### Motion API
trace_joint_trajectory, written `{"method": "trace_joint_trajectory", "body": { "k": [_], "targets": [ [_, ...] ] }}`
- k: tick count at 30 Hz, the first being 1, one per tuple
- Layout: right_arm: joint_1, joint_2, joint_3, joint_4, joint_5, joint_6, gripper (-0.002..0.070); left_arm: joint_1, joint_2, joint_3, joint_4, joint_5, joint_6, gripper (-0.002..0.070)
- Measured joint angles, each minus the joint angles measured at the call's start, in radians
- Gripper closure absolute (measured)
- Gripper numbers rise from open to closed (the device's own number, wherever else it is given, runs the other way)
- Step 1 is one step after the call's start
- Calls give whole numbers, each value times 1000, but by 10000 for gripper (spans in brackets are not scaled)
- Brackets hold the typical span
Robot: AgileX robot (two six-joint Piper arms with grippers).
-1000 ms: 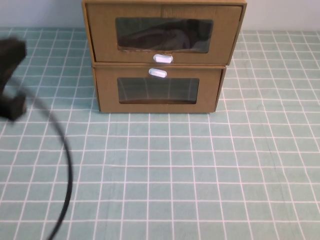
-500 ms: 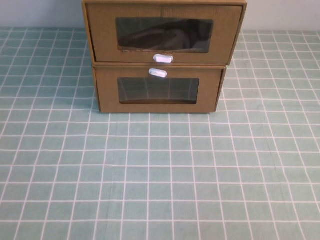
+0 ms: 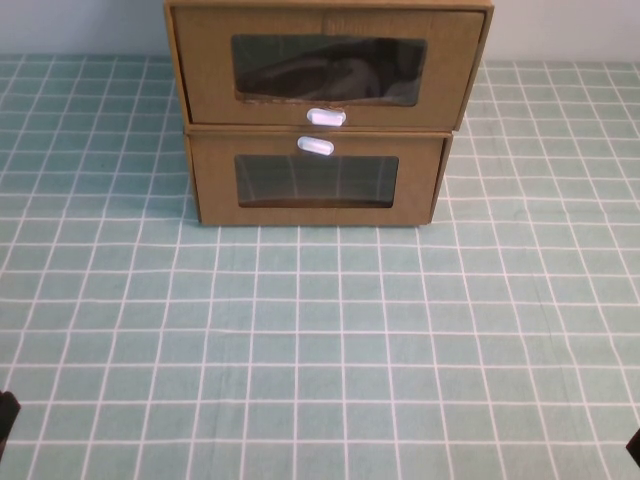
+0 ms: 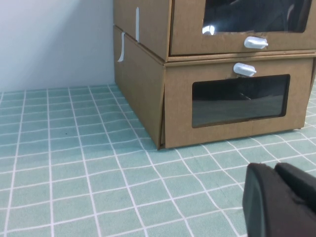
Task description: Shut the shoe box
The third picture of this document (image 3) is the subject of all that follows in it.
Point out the brown cardboard drawer with window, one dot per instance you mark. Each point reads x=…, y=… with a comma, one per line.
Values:
x=205, y=65
x=215, y=175

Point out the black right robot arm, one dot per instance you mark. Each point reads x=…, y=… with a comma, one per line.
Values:
x=635, y=445

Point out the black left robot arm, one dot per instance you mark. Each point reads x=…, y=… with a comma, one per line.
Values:
x=7, y=415

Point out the brown cardboard shoe box shell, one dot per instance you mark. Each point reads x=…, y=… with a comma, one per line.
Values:
x=325, y=2
x=400, y=131

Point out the green checked tablecloth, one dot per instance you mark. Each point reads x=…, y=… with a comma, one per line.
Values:
x=320, y=350

